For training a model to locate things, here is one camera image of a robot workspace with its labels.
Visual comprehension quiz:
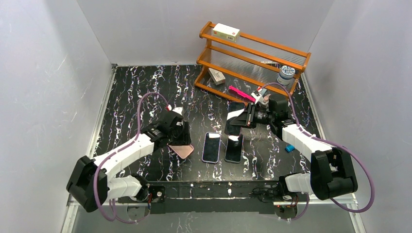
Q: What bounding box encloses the pink cased phone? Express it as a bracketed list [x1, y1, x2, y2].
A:
[168, 145, 194, 159]

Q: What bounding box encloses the black smartphone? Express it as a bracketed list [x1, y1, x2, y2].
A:
[224, 135, 243, 164]

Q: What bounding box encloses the lilac phone case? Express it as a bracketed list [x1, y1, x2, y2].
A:
[202, 132, 221, 164]

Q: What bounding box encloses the purple-edged smartphone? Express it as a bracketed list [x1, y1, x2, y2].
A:
[224, 101, 245, 136]

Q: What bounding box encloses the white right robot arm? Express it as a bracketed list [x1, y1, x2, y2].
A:
[226, 100, 358, 200]

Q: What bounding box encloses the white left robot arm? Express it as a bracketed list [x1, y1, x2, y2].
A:
[66, 107, 191, 213]

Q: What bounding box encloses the light blue stapler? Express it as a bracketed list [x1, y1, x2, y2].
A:
[252, 87, 267, 100]

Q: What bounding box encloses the pink comb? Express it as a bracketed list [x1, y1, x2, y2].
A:
[228, 85, 256, 102]

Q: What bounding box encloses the small grey box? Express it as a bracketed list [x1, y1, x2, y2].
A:
[208, 68, 225, 85]

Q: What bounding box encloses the blue white jar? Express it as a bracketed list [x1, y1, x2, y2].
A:
[277, 65, 295, 85]

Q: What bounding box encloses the orange wooden shelf rack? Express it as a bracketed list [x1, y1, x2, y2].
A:
[194, 21, 311, 103]

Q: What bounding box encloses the white cardboard box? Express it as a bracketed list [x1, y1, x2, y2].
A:
[211, 23, 240, 43]

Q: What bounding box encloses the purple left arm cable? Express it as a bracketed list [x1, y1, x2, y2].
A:
[93, 92, 171, 225]

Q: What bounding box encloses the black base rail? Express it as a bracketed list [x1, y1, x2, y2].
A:
[116, 182, 309, 215]

